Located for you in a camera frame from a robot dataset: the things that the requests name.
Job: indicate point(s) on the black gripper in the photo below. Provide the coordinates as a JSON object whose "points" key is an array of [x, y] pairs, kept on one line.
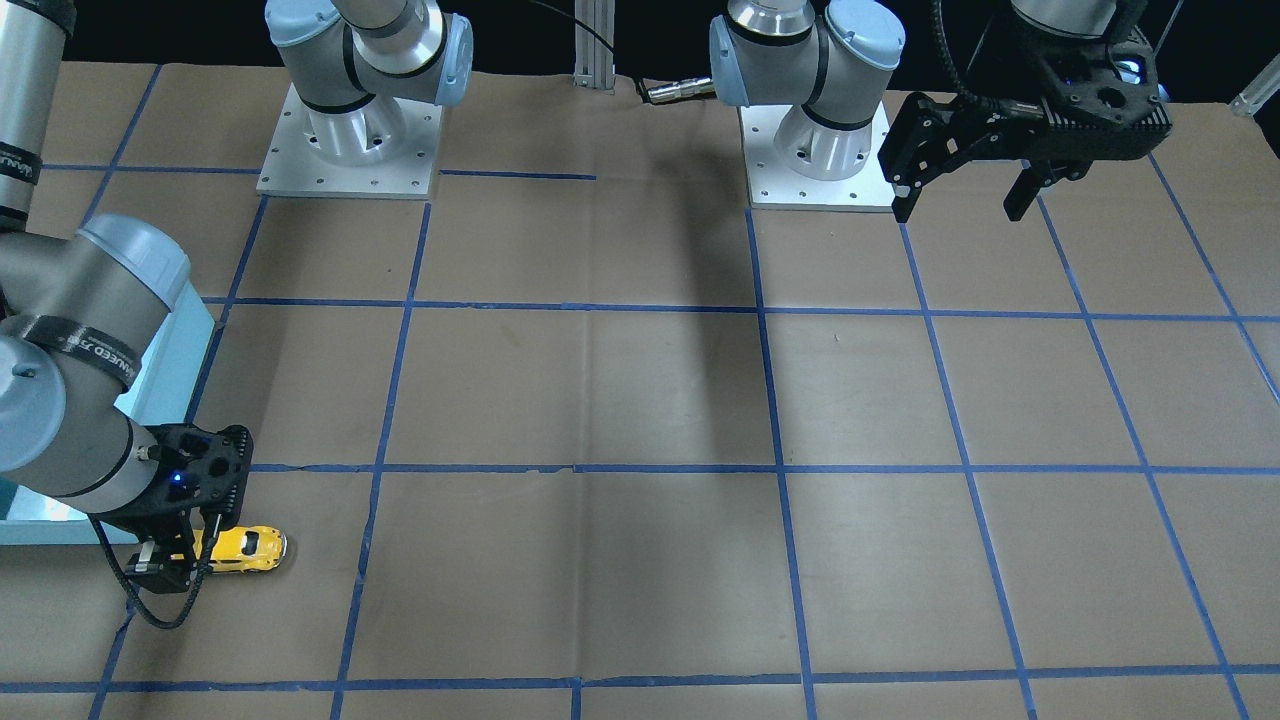
{"points": [[1003, 122]]}

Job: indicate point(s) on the yellow beetle toy car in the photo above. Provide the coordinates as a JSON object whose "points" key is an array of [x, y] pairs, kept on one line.
{"points": [[248, 550]]}

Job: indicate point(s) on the aluminium frame post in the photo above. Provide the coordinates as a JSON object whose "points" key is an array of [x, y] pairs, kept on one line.
{"points": [[593, 66]]}

